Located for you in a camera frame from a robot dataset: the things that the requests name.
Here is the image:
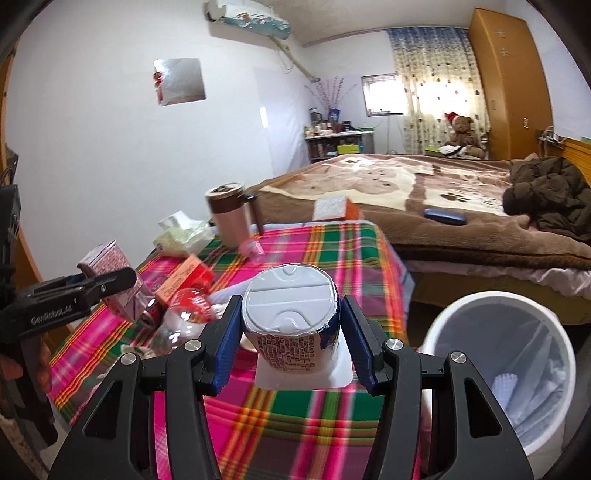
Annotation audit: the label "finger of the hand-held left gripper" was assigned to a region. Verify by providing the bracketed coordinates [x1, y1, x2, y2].
[74, 268, 138, 306]
[60, 272, 95, 289]

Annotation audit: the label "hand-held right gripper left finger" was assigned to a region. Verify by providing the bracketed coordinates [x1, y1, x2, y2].
[48, 295, 245, 480]

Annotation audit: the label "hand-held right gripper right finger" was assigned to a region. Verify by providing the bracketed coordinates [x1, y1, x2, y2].
[341, 295, 536, 480]

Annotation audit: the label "pink brown drink carton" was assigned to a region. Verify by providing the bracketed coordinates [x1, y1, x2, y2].
[76, 240, 155, 322]

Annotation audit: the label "clear plastic bottle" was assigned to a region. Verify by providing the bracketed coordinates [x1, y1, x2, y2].
[152, 286, 227, 357]

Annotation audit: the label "red drink can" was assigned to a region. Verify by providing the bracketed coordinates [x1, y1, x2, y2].
[141, 298, 163, 329]

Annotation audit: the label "white yogurt cup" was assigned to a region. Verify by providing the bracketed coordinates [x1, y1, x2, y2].
[240, 263, 354, 388]

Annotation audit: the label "red cardboard box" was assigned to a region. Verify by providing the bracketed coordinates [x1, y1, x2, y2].
[154, 254, 217, 305]

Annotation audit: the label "white plastic bin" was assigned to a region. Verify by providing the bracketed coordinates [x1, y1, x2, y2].
[418, 291, 578, 480]

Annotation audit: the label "person's left hand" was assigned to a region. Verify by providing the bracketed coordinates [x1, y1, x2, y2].
[0, 344, 52, 401]

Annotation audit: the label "wooden cabinet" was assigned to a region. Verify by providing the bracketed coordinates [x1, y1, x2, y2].
[0, 60, 43, 287]

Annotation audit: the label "green white tissue pack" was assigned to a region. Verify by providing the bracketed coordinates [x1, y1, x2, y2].
[152, 210, 215, 258]

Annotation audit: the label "small pink transparent cup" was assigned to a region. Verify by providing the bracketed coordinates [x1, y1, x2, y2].
[238, 237, 267, 265]

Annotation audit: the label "pink green plaid tablecloth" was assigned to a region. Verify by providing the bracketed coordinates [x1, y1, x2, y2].
[48, 219, 416, 480]

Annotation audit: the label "pink brown travel mug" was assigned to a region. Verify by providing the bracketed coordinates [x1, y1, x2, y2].
[205, 183, 265, 247]

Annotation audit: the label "orange white tissue box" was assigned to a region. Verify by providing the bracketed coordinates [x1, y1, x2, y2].
[312, 196, 363, 223]

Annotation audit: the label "blue glasses case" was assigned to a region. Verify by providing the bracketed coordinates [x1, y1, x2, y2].
[424, 208, 468, 226]

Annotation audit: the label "bed with brown blanket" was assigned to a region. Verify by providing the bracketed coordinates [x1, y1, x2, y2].
[247, 154, 591, 271]

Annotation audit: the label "white shelf unit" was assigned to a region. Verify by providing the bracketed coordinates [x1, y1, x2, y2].
[304, 130, 376, 165]

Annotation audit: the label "cluster of bottles and jars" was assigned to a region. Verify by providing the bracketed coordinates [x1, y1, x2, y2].
[305, 107, 365, 137]

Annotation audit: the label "brown teddy bear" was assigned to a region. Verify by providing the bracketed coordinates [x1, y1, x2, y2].
[443, 111, 486, 158]

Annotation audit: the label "window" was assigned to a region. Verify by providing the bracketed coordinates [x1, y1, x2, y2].
[360, 74, 408, 116]

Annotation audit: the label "dark brown jacket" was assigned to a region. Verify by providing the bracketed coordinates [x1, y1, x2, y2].
[502, 157, 591, 241]

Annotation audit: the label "decorative branches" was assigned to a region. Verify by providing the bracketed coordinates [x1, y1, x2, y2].
[305, 76, 357, 116]

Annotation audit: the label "patterned curtain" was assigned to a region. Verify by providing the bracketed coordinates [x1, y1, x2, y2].
[387, 27, 491, 156]

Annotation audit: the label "air conditioner pipe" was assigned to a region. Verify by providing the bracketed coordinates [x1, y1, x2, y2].
[270, 34, 320, 85]

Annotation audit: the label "wooden headboard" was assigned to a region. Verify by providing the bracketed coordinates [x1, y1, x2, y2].
[561, 136, 591, 185]

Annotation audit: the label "wooden wardrobe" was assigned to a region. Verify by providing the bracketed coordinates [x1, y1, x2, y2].
[468, 7, 555, 161]

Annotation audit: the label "silver wall poster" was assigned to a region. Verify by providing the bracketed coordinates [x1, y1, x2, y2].
[152, 58, 206, 107]

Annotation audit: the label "white cables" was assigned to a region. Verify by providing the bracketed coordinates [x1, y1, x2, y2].
[537, 126, 568, 149]

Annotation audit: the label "wall air conditioner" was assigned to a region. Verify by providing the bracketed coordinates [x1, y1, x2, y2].
[205, 0, 293, 41]

